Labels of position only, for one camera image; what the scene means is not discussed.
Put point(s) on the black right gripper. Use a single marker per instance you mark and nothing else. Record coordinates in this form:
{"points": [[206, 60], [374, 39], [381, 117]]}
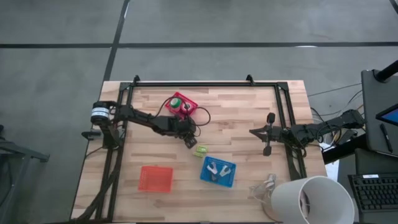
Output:
{"points": [[278, 133]]}

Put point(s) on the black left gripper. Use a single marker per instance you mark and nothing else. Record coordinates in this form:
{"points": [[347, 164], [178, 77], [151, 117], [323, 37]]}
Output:
{"points": [[178, 126]]}

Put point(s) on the pink tape roll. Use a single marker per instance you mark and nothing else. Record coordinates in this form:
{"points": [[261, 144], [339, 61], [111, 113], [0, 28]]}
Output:
{"points": [[186, 107]]}

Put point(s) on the green tape roll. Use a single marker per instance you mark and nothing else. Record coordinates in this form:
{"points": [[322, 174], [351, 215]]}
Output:
{"points": [[175, 102]]}

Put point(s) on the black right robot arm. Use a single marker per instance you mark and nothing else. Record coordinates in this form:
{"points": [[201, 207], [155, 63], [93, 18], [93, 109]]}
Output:
{"points": [[326, 126]]}

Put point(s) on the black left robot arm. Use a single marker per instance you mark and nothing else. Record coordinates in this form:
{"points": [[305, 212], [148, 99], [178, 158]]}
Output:
{"points": [[140, 116]]}

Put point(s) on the red plastic basket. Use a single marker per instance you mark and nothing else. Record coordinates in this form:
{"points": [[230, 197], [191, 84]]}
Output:
{"points": [[169, 107]]}

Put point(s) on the green staple box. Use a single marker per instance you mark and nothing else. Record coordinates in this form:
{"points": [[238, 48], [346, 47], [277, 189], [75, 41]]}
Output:
{"points": [[202, 149], [198, 154]]}

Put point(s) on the orange plastic basket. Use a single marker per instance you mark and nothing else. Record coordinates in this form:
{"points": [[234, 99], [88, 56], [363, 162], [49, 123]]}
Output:
{"points": [[155, 179]]}

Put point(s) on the blue plastic basket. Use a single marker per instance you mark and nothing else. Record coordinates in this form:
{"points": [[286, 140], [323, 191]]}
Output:
{"points": [[228, 182]]}

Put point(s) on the white lampshade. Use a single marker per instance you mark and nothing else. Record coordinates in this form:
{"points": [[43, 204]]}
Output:
{"points": [[289, 199]]}

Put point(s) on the grey tablet stand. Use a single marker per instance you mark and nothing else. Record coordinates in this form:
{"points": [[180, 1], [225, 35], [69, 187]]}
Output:
{"points": [[371, 102]]}

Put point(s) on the black pen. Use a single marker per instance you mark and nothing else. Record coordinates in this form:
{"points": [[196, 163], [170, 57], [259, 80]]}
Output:
{"points": [[386, 138]]}

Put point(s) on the black keyboard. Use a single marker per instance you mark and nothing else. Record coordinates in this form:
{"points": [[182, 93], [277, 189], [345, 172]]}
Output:
{"points": [[376, 193]]}

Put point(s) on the black pole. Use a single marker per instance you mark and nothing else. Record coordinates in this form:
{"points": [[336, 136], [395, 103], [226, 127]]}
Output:
{"points": [[387, 72]]}

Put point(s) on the grey metal stand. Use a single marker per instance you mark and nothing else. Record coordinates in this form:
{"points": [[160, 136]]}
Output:
{"points": [[18, 152]]}

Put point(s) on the black table frame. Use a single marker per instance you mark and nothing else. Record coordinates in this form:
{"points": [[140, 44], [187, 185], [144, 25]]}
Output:
{"points": [[202, 84]]}

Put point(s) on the black frame clamp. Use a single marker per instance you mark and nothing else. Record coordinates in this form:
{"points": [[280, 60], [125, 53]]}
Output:
{"points": [[136, 78], [249, 79]]}

